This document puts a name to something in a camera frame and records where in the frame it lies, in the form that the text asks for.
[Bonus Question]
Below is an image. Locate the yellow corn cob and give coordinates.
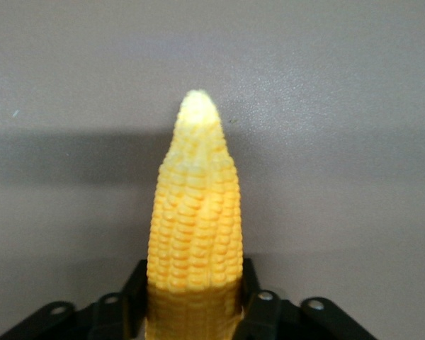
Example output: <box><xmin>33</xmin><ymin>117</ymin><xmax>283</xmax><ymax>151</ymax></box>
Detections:
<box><xmin>143</xmin><ymin>89</ymin><xmax>244</xmax><ymax>340</ymax></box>

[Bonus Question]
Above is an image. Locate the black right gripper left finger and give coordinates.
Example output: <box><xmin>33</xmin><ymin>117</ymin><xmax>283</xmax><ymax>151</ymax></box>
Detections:
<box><xmin>1</xmin><ymin>259</ymin><xmax>150</xmax><ymax>340</ymax></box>

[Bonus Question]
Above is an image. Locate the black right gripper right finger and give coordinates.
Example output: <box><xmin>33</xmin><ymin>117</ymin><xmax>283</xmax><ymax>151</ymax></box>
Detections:
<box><xmin>233</xmin><ymin>257</ymin><xmax>378</xmax><ymax>340</ymax></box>

